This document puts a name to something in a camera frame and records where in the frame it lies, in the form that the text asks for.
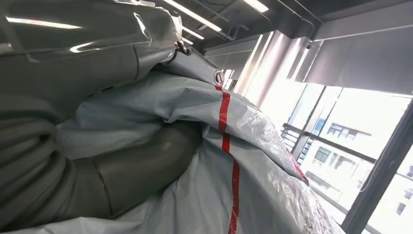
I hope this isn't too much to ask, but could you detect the white roller blind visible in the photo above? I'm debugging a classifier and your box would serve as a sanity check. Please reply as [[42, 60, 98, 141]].
[[303, 24, 413, 95]]

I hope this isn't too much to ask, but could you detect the long ceiling light strip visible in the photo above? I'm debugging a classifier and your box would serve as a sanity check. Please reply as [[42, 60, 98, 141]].
[[162, 0, 223, 32]]

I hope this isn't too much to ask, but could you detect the grey plastic mailer package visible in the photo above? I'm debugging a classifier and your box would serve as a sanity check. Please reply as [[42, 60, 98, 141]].
[[0, 71, 346, 234]]

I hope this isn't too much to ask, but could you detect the short ceiling light strip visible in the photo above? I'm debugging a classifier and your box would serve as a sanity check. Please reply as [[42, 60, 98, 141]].
[[181, 25, 205, 40], [243, 0, 270, 13]]

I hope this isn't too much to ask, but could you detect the dark window frame post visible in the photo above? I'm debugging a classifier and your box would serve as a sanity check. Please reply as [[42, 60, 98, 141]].
[[341, 99, 413, 234]]

